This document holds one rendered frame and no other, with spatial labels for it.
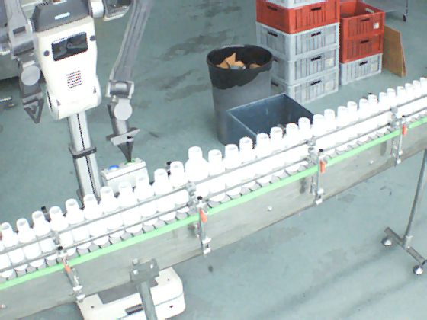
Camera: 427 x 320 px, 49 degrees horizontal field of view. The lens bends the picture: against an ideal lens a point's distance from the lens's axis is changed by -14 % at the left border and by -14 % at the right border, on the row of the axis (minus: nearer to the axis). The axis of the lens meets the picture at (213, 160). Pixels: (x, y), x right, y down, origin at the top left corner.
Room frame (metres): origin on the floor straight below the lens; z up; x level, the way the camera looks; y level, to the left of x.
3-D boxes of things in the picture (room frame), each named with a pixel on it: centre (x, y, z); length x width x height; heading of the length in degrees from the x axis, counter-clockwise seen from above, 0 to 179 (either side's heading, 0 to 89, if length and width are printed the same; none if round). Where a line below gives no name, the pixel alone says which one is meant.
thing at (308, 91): (3.93, -0.76, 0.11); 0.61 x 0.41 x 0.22; 123
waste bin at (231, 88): (3.27, -0.22, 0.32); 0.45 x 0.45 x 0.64
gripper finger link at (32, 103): (1.25, 0.51, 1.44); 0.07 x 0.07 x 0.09; 27
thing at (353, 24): (4.34, -1.34, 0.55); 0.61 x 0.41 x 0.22; 120
